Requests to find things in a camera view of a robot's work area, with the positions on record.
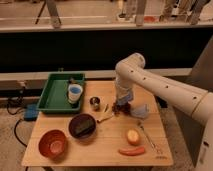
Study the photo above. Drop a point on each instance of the small dark object in tray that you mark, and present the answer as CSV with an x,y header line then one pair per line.
x,y
72,81

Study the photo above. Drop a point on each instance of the white cup blue inside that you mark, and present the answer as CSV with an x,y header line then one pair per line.
x,y
74,93

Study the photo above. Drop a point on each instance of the blue power box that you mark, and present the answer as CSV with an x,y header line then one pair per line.
x,y
31,112

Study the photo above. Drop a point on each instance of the small metal cup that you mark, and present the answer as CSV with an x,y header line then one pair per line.
x,y
95,103

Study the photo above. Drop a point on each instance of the green plastic tray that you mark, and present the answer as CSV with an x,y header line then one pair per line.
x,y
54,97

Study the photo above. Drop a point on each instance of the dark purple bowl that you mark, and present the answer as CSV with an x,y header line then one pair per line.
x,y
78,119

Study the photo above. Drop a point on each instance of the dark item in bowl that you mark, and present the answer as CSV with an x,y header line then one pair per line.
x,y
84,127

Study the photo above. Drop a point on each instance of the yellow apple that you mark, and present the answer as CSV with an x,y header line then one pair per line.
x,y
133,137

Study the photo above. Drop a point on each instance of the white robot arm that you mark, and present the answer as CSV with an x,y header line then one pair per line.
x,y
193,101

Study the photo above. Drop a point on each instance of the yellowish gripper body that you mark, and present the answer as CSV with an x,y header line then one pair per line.
x,y
122,100

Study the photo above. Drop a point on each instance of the orange bowl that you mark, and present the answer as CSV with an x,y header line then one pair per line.
x,y
52,144

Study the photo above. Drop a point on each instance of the orange carrot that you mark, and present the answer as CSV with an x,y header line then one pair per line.
x,y
132,152

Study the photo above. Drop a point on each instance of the bunch of dark grapes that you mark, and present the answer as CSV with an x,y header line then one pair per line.
x,y
125,109

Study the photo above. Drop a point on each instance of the wooden spoon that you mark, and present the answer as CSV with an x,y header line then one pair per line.
x,y
105,115

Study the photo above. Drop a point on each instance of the metal fork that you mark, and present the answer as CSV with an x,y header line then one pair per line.
x,y
148,138

